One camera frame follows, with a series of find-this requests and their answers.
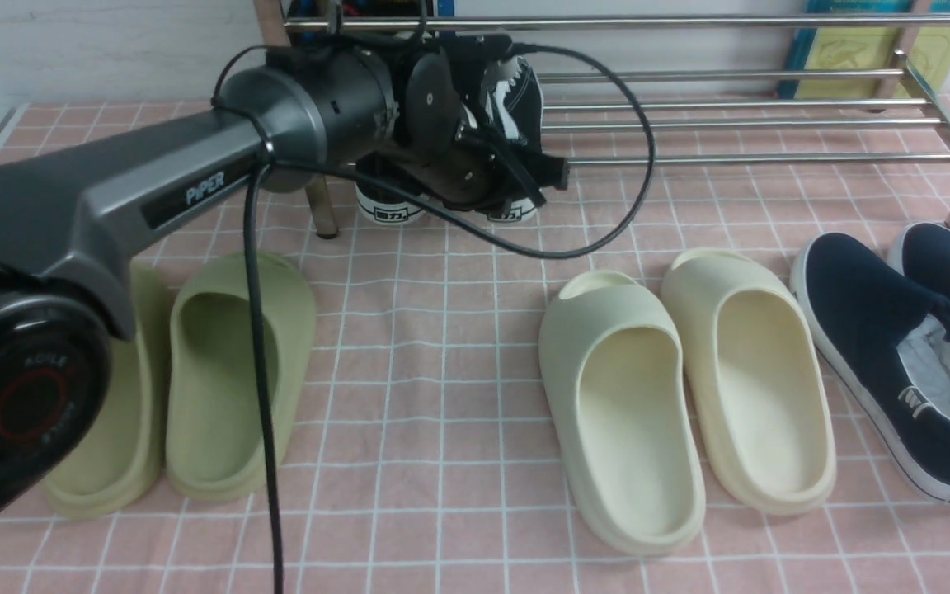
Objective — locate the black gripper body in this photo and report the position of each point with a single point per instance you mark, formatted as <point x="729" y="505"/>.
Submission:
<point x="446" y="94"/>

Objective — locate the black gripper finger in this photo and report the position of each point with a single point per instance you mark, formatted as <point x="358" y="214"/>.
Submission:
<point x="507" y="171"/>

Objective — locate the black canvas sneaker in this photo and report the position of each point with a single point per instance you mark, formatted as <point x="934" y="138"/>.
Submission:
<point x="517" y="110"/>
<point x="380" y="206"/>

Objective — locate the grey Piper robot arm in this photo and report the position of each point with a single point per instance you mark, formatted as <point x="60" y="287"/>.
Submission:
<point x="71" y="220"/>

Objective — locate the metal shoe rack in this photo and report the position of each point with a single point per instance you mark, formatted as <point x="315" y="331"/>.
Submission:
<point x="902" y="98"/>

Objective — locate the left navy slip-on shoe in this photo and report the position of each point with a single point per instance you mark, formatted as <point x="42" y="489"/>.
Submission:
<point x="888" y="339"/>

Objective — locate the black image processing book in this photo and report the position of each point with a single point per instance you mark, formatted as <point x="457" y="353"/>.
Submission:
<point x="377" y="10"/>

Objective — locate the left cream foam slide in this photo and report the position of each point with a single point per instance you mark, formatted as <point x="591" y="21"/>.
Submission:
<point x="611" y="362"/>

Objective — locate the cream foam slide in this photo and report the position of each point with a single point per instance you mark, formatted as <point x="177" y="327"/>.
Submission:
<point x="611" y="362"/>
<point x="755" y="380"/>

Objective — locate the pink checked tablecloth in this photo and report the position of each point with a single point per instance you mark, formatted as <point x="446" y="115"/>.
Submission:
<point x="424" y="459"/>

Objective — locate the right cream foam slide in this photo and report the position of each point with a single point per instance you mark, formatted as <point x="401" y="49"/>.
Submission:
<point x="755" y="380"/>

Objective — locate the right green foam slide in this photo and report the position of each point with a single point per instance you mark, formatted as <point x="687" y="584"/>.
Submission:
<point x="213" y="439"/>

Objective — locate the green foam slide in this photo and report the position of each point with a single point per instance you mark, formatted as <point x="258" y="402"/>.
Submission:
<point x="213" y="439"/>
<point x="121" y="457"/>

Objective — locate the teal and yellow book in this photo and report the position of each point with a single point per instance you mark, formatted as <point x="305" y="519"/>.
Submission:
<point x="863" y="48"/>

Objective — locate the left green foam slide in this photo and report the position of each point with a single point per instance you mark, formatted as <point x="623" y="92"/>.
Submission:
<point x="121" y="457"/>

